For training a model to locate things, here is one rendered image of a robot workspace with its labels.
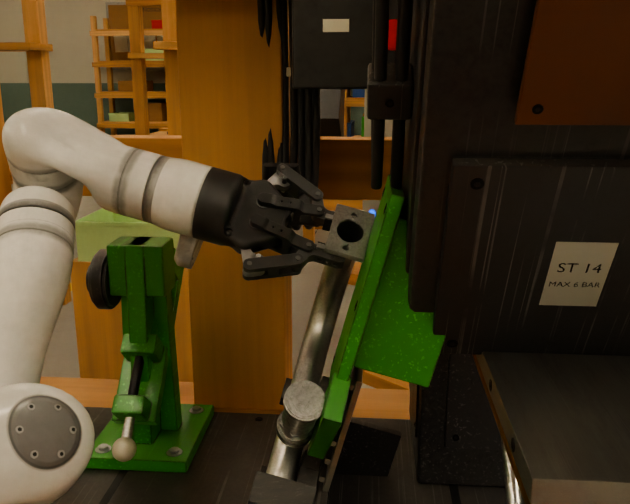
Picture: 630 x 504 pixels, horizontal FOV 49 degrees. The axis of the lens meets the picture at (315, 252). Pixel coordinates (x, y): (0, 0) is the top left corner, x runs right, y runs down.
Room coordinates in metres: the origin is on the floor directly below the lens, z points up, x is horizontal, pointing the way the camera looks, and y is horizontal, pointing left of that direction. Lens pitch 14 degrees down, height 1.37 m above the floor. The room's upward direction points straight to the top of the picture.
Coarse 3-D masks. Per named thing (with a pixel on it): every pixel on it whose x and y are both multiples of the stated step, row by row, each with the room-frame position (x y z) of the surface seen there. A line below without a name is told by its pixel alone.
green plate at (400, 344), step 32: (384, 192) 0.64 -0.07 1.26; (384, 224) 0.55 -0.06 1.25; (384, 256) 0.55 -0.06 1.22; (384, 288) 0.56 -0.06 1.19; (352, 320) 0.56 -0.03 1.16; (384, 320) 0.56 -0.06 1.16; (416, 320) 0.56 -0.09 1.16; (352, 352) 0.55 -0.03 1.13; (384, 352) 0.56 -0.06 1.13; (416, 352) 0.56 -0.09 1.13; (416, 384) 0.56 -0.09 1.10
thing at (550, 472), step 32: (512, 352) 0.56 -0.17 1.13; (512, 384) 0.50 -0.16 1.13; (544, 384) 0.50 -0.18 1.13; (576, 384) 0.50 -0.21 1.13; (608, 384) 0.50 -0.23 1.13; (512, 416) 0.45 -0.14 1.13; (544, 416) 0.45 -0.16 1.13; (576, 416) 0.45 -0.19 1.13; (608, 416) 0.45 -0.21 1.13; (512, 448) 0.42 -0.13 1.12; (544, 448) 0.40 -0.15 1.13; (576, 448) 0.40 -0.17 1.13; (608, 448) 0.40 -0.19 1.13; (544, 480) 0.37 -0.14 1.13; (576, 480) 0.37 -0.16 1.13; (608, 480) 0.37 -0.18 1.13
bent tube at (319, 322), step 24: (336, 216) 0.67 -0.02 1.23; (360, 216) 0.67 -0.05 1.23; (336, 240) 0.65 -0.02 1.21; (360, 240) 0.65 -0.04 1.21; (336, 288) 0.71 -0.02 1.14; (312, 312) 0.73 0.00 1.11; (336, 312) 0.72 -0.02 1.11; (312, 336) 0.71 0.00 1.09; (312, 360) 0.69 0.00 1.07; (288, 456) 0.61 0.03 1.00
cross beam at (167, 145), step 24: (144, 144) 1.04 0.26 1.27; (168, 144) 1.04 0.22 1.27; (336, 144) 1.02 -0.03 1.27; (360, 144) 1.01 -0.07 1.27; (384, 144) 1.01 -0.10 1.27; (336, 168) 1.02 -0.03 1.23; (360, 168) 1.01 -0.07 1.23; (384, 168) 1.01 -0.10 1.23; (336, 192) 1.02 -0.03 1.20; (360, 192) 1.01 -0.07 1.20
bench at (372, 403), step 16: (48, 384) 1.03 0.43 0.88; (64, 384) 1.03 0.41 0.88; (80, 384) 1.03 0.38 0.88; (96, 384) 1.03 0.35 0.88; (112, 384) 1.03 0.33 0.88; (192, 384) 1.03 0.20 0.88; (80, 400) 0.97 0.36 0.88; (96, 400) 0.97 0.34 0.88; (112, 400) 0.97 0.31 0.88; (192, 400) 0.97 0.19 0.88; (368, 400) 0.97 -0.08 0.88; (384, 400) 0.97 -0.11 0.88; (400, 400) 0.97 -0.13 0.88; (352, 416) 0.92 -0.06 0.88; (368, 416) 0.92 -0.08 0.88; (384, 416) 0.92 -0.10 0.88; (400, 416) 0.92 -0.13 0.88
